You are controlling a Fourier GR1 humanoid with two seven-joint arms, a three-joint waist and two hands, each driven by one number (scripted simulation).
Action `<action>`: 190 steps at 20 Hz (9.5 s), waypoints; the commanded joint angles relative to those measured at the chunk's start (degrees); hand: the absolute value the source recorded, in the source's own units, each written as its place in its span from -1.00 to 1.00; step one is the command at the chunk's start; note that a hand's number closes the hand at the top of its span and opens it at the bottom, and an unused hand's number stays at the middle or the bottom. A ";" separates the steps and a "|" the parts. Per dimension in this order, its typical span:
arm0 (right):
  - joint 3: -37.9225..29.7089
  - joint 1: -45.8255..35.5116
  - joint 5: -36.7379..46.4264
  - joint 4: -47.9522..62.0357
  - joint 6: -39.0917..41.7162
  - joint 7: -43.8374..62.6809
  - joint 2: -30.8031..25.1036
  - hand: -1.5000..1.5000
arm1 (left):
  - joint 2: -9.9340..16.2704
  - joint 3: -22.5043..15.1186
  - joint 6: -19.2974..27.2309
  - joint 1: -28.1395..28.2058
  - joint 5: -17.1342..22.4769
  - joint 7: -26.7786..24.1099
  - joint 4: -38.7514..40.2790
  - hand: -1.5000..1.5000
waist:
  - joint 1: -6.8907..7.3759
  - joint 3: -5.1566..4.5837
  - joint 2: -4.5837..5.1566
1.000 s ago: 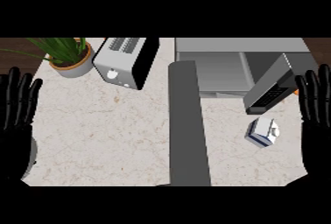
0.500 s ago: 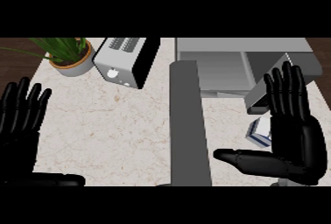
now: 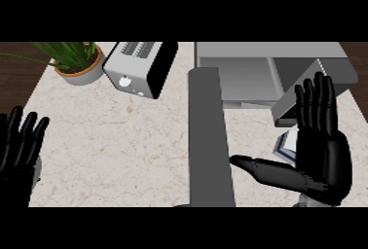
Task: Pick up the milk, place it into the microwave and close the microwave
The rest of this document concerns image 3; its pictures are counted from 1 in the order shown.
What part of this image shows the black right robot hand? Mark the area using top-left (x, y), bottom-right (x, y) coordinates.
top-left (229, 71), bottom-right (354, 207)

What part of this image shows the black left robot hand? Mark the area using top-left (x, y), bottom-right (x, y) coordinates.
top-left (0, 105), bottom-right (52, 208)

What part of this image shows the white and blue milk carton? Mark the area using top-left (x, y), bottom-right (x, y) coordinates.
top-left (272, 128), bottom-right (300, 163)

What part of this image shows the green plant in white pot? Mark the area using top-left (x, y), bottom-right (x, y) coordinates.
top-left (0, 41), bottom-right (108, 87)

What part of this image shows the silver toaster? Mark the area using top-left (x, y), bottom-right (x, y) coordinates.
top-left (102, 41), bottom-right (181, 100)

